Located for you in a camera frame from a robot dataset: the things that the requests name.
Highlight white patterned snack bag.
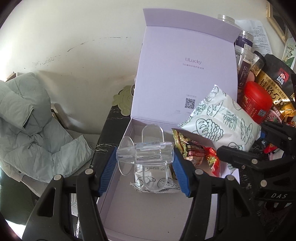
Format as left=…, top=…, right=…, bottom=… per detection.
left=178, top=85, right=261, bottom=152
left=130, top=164, right=181, bottom=193

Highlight brown nutritious cereal packet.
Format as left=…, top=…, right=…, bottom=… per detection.
left=171, top=128, right=206, bottom=167

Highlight clear acrylic stand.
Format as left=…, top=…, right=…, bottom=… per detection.
left=116, top=124, right=175, bottom=193

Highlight red gold-lettered snack packet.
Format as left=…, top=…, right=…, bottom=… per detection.
left=204, top=147, right=220, bottom=177

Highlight red cylindrical tin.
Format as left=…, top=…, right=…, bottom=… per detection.
left=241, top=82, right=273, bottom=125

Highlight black gold oats bag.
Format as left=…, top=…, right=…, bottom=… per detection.
left=255, top=54, right=295, bottom=123

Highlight green lily pad coaster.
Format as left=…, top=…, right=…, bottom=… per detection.
left=112, top=84, right=134, bottom=116

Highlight small dark snack jar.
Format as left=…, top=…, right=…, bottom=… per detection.
left=250, top=51, right=266, bottom=77

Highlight grey-green puffer jacket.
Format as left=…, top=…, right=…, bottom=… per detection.
left=0, top=72, right=95, bottom=185

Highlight tall dark clear jar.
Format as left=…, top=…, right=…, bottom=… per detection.
left=235, top=45, right=253, bottom=100

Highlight printed white paper sheet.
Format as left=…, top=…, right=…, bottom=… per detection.
left=235, top=20, right=273, bottom=56

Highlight lavender open gift box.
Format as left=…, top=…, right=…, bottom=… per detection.
left=98, top=9, right=240, bottom=240

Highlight gold framed wall picture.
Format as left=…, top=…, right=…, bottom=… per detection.
left=266, top=2, right=288, bottom=44

